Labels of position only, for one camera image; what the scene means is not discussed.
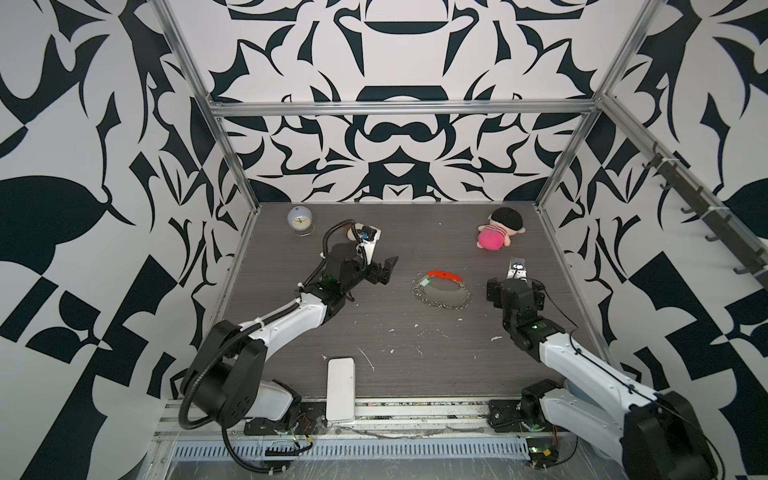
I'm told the black wall hook rack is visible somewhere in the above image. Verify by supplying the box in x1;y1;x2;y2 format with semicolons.
643;141;767;290

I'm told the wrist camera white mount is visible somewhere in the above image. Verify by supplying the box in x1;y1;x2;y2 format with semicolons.
507;257;528;281
355;223;382;265

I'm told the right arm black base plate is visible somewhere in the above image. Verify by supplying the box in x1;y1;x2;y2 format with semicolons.
486;379;560;433

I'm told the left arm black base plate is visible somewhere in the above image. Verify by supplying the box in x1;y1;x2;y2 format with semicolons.
244;401;326;436

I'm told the pink plush doll black hat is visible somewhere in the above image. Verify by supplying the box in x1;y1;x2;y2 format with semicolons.
476;207;526;251

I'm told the black corrugated cable hose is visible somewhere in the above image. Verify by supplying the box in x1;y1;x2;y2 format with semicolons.
178;218;361;475

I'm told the white rectangular box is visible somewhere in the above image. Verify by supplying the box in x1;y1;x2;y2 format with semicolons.
326;358;356;424

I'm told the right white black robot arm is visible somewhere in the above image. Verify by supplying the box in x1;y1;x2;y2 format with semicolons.
486;278;726;479

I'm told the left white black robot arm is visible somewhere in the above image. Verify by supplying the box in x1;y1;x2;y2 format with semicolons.
178;244;398;430

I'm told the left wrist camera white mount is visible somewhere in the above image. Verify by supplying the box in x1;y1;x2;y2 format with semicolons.
355;223;382;265

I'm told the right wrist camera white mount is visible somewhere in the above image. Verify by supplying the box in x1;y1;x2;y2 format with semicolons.
507;257;528;281

